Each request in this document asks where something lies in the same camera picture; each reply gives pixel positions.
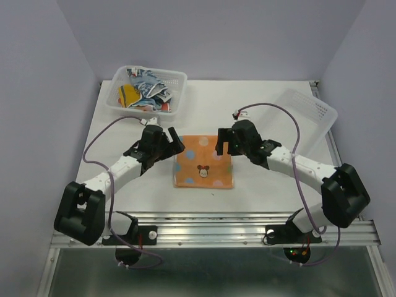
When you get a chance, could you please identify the orange polka dot towel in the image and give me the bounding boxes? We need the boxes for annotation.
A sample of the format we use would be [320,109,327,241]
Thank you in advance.
[174,135,234,189]

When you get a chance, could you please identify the blue patterned towel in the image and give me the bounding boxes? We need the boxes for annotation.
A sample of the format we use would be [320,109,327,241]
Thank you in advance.
[126,67,172,108]

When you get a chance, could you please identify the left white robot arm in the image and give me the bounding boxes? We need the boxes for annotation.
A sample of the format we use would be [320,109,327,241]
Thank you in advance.
[54,124,185,246]

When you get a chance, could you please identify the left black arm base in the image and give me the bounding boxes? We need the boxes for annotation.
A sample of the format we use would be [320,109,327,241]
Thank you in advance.
[101,225,157,267]

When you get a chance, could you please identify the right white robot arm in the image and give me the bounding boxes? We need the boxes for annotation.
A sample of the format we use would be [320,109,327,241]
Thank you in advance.
[215,119,371,244]

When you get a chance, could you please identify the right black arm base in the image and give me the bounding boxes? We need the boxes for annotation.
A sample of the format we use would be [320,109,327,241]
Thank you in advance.
[262,225,322,264]

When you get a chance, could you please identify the white basket with towels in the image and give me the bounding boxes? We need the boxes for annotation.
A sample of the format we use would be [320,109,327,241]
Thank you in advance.
[105,66,187,122]

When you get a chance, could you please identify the red white towel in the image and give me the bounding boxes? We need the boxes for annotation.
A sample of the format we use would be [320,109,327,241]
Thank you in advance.
[144,103,171,113]

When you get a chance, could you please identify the yellow grey towel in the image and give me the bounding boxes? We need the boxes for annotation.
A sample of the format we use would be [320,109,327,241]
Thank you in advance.
[118,84,142,108]

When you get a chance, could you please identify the empty white basket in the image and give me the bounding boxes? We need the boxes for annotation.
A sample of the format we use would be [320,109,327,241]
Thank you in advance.
[256,88,338,155]

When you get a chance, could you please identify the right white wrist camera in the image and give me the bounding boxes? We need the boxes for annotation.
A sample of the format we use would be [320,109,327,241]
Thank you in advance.
[232,110,251,122]

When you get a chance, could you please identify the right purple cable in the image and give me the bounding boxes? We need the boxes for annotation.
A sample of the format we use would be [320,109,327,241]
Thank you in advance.
[238,103,342,267]

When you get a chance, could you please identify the purple cable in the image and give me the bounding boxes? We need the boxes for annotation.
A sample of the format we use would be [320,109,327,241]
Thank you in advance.
[238,103,342,267]
[82,115,163,269]

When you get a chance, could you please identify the aluminium frame rail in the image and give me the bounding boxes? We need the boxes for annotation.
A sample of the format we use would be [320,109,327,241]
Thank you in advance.
[37,212,395,296]

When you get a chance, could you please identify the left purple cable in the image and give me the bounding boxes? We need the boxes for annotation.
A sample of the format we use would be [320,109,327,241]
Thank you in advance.
[82,115,163,269]

